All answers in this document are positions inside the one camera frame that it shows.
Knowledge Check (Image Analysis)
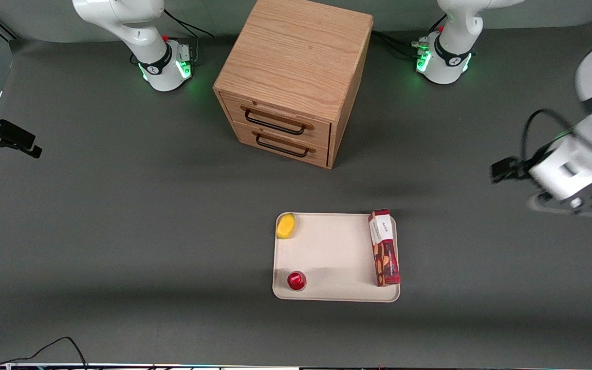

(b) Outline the black arm base cable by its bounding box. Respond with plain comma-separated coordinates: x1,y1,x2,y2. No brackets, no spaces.
372,31,430,58
164,9,215,60

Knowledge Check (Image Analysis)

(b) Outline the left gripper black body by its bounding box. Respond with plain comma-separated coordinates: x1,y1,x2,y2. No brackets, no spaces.
516,146,553,180

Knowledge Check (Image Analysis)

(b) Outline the black left arm base cable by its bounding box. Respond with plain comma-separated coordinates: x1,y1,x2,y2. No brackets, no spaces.
372,31,430,58

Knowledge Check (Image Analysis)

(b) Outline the black right arm base cable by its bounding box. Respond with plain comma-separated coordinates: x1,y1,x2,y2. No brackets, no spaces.
164,9,215,60

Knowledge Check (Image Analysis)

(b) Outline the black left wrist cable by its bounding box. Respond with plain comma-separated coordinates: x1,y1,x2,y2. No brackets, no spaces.
521,109,579,160

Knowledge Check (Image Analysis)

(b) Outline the yellow lemon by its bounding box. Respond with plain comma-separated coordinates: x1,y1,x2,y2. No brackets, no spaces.
276,213,296,240

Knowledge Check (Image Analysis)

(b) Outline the black drawer handle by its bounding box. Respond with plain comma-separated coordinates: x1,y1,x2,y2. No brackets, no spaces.
245,109,307,136
256,133,310,158

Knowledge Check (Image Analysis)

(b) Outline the black cable on table edge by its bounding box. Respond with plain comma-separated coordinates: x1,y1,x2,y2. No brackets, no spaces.
0,337,88,370

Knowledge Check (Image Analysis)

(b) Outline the black lower drawer handle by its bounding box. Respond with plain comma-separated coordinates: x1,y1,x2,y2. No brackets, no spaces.
256,133,310,158

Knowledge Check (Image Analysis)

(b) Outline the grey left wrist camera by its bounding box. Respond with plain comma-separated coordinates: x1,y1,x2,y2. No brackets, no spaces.
527,189,592,217

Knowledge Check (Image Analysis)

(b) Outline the wooden drawer cabinet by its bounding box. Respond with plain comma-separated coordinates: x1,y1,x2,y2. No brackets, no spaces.
213,0,374,169

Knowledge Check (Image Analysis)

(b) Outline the white rectangular tray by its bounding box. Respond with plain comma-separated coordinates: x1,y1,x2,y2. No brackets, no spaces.
272,212,401,303

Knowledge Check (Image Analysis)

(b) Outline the red cookie box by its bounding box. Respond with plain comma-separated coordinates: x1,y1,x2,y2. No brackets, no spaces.
368,209,401,286

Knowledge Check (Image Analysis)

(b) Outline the black upper drawer handle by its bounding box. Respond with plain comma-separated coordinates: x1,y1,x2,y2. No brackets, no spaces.
245,109,307,136

